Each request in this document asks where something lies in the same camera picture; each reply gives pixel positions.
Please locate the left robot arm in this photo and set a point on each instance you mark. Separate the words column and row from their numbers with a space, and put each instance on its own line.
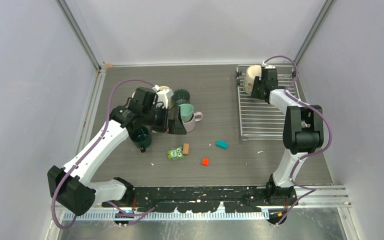
column 71, row 185

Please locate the cream floral mug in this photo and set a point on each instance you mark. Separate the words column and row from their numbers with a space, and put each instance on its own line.
column 249, row 78

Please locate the pale green small mug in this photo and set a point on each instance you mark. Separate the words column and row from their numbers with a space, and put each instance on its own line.
column 186, row 112

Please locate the green owl toy block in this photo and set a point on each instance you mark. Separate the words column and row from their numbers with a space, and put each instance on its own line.
column 175, row 153

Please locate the dark teal mug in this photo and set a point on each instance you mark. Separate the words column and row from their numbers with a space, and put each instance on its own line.
column 141, row 138

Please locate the white wire dish rack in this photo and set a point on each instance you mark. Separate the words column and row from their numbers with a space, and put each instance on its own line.
column 258, row 120

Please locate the black base bar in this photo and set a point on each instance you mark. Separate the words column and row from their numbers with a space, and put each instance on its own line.
column 203, row 199

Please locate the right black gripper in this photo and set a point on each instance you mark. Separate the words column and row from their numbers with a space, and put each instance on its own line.
column 254, row 93

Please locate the dark grey mug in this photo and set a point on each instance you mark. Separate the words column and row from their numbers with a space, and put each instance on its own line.
column 181, row 96

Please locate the tan wooden block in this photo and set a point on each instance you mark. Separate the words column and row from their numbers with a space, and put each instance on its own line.
column 186, row 149

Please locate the lilac pink mug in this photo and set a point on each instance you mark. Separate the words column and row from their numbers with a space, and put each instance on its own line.
column 191, row 124

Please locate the cream ribbed mug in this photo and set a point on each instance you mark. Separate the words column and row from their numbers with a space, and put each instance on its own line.
column 167, row 94

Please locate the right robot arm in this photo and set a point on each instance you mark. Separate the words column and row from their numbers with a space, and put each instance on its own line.
column 303, row 131

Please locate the teal block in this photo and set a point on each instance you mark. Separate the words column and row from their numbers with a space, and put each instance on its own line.
column 222, row 144

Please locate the red cube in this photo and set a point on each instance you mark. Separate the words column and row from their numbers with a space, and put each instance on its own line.
column 205, row 162

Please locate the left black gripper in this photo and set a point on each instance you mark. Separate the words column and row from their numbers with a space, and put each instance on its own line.
column 175, row 126

